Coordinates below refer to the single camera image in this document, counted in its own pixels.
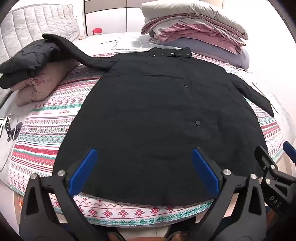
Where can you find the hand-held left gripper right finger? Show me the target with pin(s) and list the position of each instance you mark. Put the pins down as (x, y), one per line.
(205, 172)

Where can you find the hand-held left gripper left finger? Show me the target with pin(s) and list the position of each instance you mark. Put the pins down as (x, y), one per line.
(83, 170)

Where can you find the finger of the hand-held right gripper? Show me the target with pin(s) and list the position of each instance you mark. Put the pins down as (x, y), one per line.
(266, 162)
(290, 150)

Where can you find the black long coat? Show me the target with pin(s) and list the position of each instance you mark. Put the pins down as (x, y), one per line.
(150, 115)

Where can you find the striped patterned blanket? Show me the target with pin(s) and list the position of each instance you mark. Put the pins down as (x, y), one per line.
(41, 143)

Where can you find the folded pink blanket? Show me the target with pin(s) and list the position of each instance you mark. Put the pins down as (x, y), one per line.
(44, 83)

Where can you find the blue-grey pillow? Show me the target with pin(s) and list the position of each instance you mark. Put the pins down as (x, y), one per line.
(219, 54)

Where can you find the folded black quilted jacket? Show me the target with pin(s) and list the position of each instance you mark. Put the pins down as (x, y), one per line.
(27, 60)

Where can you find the clear plastic sheet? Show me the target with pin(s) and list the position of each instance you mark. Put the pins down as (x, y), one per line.
(129, 44)

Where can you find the small red object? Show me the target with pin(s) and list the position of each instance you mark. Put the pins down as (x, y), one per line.
(97, 31)

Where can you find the folded pink duvet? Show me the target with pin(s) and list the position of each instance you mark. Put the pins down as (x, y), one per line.
(203, 32)

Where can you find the white quilted headboard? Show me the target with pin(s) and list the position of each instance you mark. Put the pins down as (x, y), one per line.
(34, 23)

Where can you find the white wardrobe doors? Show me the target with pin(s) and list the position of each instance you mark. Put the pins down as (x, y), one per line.
(111, 16)

